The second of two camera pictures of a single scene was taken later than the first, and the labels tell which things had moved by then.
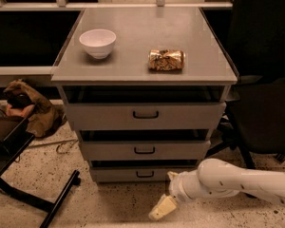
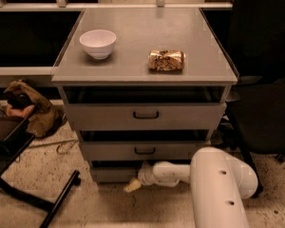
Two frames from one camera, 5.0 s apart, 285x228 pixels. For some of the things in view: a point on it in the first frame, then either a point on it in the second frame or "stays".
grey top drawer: x=145 y=116 stays
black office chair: x=260 y=114 stays
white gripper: x=180 y=188 to x=144 y=175
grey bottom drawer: x=137 y=174 stays
